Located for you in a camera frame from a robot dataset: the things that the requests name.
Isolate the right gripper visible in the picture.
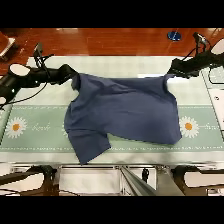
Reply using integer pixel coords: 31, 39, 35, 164
167, 57, 192, 80

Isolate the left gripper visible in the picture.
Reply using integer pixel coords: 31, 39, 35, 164
57, 63, 79, 84

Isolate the blue T-shirt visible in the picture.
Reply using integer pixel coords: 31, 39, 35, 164
63, 72, 183, 166

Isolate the blue round object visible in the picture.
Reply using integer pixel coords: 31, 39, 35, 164
166, 30, 182, 42

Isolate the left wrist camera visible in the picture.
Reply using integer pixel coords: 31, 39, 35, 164
32, 41, 55, 68

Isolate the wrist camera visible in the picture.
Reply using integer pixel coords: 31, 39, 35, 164
192, 31, 211, 52
32, 41, 55, 68

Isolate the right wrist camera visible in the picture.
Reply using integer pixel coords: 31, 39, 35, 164
192, 31, 211, 52

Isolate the black cable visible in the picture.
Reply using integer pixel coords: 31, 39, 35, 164
0, 79, 50, 110
207, 65, 224, 86

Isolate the silver frame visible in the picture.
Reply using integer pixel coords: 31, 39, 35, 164
0, 161, 224, 197

